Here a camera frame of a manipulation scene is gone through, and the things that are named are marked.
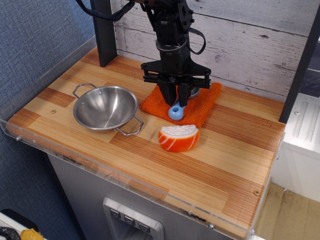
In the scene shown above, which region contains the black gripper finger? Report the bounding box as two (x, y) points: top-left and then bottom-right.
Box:
(178, 83), (193, 106)
(157, 80), (177, 106)

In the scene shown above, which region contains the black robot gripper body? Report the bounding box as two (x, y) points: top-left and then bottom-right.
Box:
(141, 48), (211, 89)

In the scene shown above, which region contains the blue grey toy scoop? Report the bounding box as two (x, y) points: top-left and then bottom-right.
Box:
(168, 87), (201, 121)

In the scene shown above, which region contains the orange knitted cloth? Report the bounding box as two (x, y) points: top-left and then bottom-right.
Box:
(140, 82), (222, 128)

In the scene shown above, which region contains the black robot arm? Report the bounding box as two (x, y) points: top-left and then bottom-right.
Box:
(139, 0), (211, 107)

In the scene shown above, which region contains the toy salmon sushi piece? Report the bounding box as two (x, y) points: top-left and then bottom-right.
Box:
(158, 124), (200, 152)

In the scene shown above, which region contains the clear acrylic table guard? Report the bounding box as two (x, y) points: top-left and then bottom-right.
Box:
(0, 37), (284, 240)

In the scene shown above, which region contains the grey toy fridge cabinet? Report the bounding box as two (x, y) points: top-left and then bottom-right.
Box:
(48, 155), (228, 240)

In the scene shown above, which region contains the silver dispenser button panel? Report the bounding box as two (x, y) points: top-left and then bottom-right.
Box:
(102, 197), (165, 240)

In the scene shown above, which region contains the white plastic toy sink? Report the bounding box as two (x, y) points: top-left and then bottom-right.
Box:
(270, 93), (320, 202)

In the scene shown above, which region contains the black yellow object bottom left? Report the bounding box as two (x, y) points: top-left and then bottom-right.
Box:
(0, 226), (45, 240)

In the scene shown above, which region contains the stainless steel two-handled bowl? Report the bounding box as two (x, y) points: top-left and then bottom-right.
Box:
(72, 82), (144, 136)

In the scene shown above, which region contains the black left vertical post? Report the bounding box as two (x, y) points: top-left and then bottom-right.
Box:
(90, 0), (118, 67)

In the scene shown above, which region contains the black vertical post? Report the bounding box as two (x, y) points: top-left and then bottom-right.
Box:
(278, 6), (320, 124)
(90, 0), (118, 67)

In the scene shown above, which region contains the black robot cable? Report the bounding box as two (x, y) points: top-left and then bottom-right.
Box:
(74, 0), (207, 55)

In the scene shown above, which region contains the black right vertical post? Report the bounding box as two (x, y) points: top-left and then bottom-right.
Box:
(278, 6), (320, 124)

